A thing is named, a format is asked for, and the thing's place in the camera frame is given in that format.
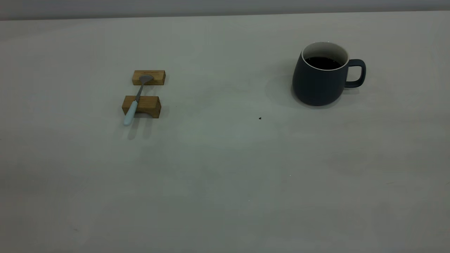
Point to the flat rectangular wooden block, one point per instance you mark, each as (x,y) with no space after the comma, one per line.
(158,78)

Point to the arched wooden block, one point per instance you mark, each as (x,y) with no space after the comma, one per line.
(149,103)

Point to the dark grey ceramic mug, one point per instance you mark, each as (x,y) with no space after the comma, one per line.
(316,86)

